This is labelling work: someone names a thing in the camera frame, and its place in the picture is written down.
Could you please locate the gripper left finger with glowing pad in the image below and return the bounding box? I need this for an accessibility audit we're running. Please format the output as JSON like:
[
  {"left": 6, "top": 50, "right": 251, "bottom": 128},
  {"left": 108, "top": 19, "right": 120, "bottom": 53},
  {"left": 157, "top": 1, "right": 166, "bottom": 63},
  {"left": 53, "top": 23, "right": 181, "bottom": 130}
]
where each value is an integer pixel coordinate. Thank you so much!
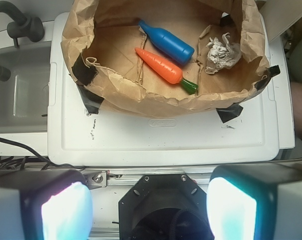
[{"left": 0, "top": 169, "right": 93, "bottom": 240}]

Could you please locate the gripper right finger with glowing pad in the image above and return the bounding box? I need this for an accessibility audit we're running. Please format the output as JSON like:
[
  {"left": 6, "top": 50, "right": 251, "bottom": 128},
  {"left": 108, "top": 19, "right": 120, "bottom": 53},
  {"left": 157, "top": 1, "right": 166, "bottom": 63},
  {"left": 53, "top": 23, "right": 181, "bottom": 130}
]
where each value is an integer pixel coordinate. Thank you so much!
[{"left": 206, "top": 163, "right": 302, "bottom": 240}]

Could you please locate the orange toy carrot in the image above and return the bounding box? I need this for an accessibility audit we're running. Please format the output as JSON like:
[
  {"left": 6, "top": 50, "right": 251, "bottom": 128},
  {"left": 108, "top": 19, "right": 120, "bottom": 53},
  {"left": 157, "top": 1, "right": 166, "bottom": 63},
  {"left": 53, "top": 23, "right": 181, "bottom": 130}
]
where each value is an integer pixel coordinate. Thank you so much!
[{"left": 134, "top": 47, "right": 198, "bottom": 95}]

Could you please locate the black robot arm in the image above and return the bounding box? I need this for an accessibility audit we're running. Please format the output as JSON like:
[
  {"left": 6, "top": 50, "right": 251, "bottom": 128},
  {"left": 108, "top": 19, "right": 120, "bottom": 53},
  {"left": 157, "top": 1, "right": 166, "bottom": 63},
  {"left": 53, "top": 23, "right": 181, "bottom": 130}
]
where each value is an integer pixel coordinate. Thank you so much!
[{"left": 0, "top": 163, "right": 302, "bottom": 240}]

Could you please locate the white plastic bin lid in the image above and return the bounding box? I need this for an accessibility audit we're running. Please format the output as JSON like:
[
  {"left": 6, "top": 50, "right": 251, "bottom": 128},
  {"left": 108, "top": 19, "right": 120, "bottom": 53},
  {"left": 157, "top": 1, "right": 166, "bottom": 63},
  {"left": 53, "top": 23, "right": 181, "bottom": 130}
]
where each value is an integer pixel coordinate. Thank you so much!
[{"left": 48, "top": 13, "right": 279, "bottom": 167}]

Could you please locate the grey toy sink basin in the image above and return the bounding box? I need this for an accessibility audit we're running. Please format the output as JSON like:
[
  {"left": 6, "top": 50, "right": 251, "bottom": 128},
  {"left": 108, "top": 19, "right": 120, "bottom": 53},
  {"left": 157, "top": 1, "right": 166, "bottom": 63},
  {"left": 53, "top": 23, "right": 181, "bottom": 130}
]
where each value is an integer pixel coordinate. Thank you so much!
[{"left": 0, "top": 41, "right": 51, "bottom": 134}]

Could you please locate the crumpled white paper ball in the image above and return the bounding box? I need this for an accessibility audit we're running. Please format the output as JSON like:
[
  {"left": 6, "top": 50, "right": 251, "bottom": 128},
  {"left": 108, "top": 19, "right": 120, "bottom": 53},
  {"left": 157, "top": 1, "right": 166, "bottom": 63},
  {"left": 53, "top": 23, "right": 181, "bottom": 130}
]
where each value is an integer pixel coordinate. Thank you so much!
[{"left": 205, "top": 32, "right": 242, "bottom": 75}]

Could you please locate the blue plastic toy bottle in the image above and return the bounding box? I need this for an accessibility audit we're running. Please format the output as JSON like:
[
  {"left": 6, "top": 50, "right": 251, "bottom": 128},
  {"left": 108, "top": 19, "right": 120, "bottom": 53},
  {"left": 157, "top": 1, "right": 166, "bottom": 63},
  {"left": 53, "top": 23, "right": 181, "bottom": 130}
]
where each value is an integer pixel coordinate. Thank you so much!
[{"left": 138, "top": 20, "right": 195, "bottom": 66}]

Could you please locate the brown paper bag tray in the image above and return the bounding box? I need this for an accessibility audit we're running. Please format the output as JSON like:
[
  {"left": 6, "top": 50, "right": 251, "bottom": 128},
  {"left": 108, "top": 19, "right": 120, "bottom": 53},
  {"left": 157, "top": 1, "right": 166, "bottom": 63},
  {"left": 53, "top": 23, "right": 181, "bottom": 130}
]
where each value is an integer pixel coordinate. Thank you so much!
[{"left": 61, "top": 0, "right": 272, "bottom": 118}]

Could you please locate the grey toy faucet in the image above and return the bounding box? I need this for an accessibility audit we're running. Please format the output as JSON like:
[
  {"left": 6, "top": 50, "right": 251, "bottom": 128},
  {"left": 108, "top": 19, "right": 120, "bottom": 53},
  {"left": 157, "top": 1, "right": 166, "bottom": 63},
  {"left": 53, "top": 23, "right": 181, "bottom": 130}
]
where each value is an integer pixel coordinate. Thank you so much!
[{"left": 0, "top": 0, "right": 46, "bottom": 82}]

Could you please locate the aluminium frame rail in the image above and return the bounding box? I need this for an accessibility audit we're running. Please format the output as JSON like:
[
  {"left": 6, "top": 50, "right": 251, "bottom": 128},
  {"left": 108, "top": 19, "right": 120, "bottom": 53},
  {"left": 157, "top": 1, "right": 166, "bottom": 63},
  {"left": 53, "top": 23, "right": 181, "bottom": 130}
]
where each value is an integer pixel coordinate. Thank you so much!
[{"left": 80, "top": 165, "right": 216, "bottom": 189}]

